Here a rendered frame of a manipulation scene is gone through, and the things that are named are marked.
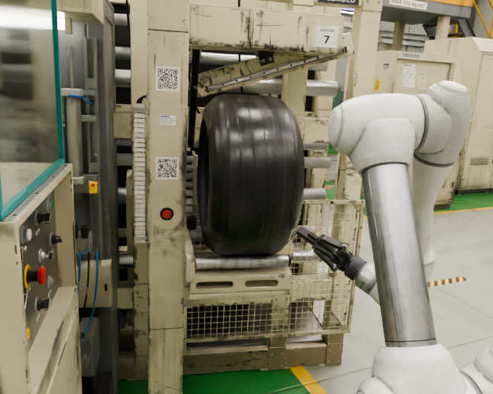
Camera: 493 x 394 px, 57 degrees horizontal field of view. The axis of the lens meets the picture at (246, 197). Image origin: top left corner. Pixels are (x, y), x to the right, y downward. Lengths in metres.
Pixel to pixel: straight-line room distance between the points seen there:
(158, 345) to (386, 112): 1.19
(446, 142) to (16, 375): 1.00
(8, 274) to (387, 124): 0.79
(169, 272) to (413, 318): 0.94
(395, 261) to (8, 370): 0.76
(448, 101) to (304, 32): 0.90
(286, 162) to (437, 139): 0.49
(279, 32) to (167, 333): 1.21
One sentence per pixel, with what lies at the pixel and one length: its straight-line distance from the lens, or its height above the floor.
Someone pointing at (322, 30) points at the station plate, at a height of 1.72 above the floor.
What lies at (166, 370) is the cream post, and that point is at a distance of 1.86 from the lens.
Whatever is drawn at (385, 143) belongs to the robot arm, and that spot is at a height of 1.40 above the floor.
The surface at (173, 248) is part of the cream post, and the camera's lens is 1.63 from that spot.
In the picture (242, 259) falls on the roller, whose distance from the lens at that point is 1.60.
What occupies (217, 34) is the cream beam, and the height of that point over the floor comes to 1.68.
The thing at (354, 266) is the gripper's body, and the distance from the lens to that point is 1.45.
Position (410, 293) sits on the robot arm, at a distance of 0.98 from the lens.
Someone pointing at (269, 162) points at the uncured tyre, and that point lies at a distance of 1.40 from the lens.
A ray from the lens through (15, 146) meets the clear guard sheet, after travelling 0.95.
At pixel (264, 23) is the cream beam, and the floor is 1.73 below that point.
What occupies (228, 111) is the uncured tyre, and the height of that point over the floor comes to 1.42.
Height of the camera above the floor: 1.51
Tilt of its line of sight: 14 degrees down
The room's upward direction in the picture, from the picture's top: 3 degrees clockwise
